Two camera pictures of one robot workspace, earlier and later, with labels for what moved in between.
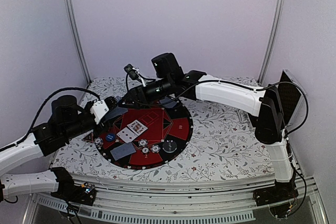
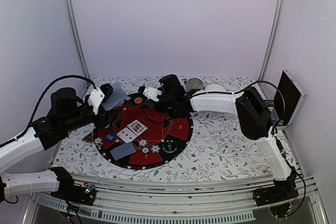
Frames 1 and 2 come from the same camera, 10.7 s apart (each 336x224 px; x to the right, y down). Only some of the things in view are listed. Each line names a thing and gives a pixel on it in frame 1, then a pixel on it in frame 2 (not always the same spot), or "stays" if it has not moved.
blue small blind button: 110,137 stays
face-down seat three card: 124,150 stays
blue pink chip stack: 98,142 stays
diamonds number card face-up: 127,135 stays
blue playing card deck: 115,112 to 117,96
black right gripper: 134,93 to 163,109
